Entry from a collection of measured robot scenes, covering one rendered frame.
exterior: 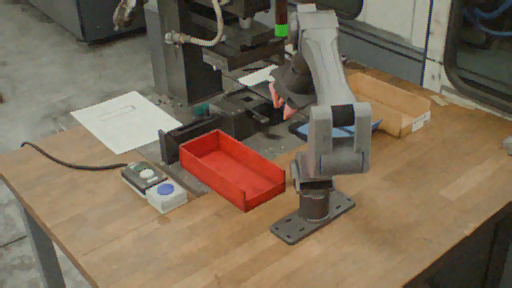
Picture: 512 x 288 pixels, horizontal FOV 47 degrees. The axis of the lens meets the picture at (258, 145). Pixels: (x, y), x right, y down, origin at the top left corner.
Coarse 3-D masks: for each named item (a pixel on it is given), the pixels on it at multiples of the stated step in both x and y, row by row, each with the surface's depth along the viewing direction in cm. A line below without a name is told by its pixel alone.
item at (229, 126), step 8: (216, 112) 152; (264, 112) 159; (272, 112) 157; (224, 120) 151; (232, 120) 148; (240, 120) 149; (248, 120) 151; (272, 120) 158; (280, 120) 160; (216, 128) 156; (224, 128) 152; (232, 128) 149; (240, 128) 151; (248, 128) 153; (232, 136) 151; (240, 136) 152; (248, 136) 154
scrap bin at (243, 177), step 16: (192, 144) 142; (208, 144) 146; (224, 144) 146; (240, 144) 140; (192, 160) 137; (208, 160) 145; (224, 160) 144; (240, 160) 143; (256, 160) 137; (208, 176) 134; (224, 176) 129; (240, 176) 138; (256, 176) 138; (272, 176) 135; (224, 192) 131; (240, 192) 125; (256, 192) 133; (272, 192) 130; (240, 208) 128
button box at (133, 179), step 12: (24, 144) 159; (48, 156) 148; (84, 168) 143; (96, 168) 143; (132, 168) 138; (156, 168) 138; (132, 180) 134; (144, 180) 134; (156, 180) 134; (144, 192) 132
